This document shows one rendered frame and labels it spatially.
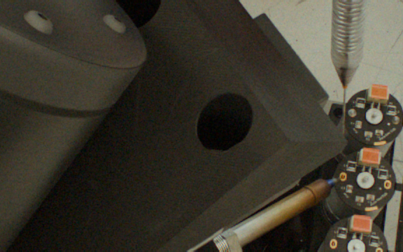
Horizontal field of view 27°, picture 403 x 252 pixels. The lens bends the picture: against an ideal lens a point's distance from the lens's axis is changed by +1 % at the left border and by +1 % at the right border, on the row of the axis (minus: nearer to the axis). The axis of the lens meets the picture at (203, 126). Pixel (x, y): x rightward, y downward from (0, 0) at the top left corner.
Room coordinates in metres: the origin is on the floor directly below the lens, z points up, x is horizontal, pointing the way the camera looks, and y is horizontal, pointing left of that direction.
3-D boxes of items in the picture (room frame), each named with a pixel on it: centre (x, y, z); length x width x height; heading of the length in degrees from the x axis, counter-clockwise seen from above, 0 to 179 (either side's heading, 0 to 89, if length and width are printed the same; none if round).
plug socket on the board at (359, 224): (0.07, -0.06, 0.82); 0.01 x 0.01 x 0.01; 76
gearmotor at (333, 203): (0.09, -0.06, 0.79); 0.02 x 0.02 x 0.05
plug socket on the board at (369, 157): (0.09, -0.07, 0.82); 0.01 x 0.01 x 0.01; 76
